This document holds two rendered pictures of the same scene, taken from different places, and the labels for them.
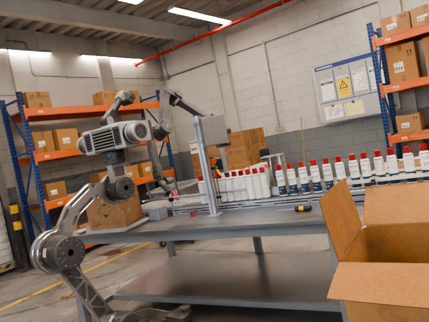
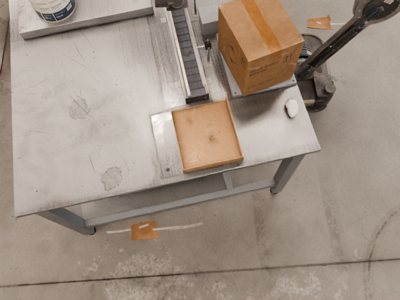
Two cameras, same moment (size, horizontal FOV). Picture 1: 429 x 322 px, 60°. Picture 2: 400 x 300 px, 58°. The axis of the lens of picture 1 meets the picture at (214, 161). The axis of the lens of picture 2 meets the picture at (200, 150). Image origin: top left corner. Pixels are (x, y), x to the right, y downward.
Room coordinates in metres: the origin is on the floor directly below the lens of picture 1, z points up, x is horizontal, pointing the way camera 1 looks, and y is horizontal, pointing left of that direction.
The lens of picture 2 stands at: (3.51, 1.40, 2.29)
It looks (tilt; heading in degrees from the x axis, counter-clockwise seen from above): 69 degrees down; 235
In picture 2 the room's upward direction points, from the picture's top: 7 degrees counter-clockwise
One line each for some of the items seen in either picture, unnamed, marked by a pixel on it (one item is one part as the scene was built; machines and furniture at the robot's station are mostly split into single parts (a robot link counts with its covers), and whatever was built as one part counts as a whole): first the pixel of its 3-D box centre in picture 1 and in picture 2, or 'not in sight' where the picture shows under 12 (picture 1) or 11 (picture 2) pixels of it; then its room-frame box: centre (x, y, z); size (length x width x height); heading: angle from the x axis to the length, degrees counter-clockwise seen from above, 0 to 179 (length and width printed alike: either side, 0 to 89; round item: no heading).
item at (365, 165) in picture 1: (366, 169); not in sight; (2.14, -0.85, 0.98); 0.05 x 0.05 x 0.20
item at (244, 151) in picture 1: (233, 172); not in sight; (6.60, -0.28, 0.70); 1.20 x 0.82 x 1.39; 58
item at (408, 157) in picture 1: (409, 164); not in sight; (2.03, -1.04, 0.98); 0.05 x 0.05 x 0.20
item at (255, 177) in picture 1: (256, 183); not in sight; (2.47, -0.25, 0.98); 0.05 x 0.05 x 0.20
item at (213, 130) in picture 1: (212, 131); not in sight; (2.50, -0.02, 1.38); 0.17 x 0.10 x 0.19; 116
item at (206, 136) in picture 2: not in sight; (205, 133); (3.12, 0.90, 0.85); 0.30 x 0.26 x 0.04; 61
